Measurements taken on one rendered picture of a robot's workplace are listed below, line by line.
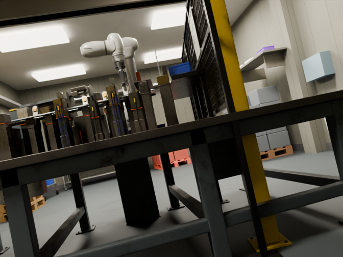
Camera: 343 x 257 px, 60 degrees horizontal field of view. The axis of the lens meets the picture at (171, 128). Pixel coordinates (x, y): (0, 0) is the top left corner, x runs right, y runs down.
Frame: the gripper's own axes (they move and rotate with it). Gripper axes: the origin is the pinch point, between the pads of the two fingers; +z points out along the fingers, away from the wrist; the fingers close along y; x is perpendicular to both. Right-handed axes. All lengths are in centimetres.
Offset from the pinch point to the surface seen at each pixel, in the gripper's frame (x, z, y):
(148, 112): 14.7, 23.1, 40.1
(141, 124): 8.1, 27.3, 22.9
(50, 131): -55, 17, 6
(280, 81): 240, -22, -326
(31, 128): -67, 13, 6
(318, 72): 244, -9, -199
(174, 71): 36.7, -6.9, -4.4
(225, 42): 63, -3, 53
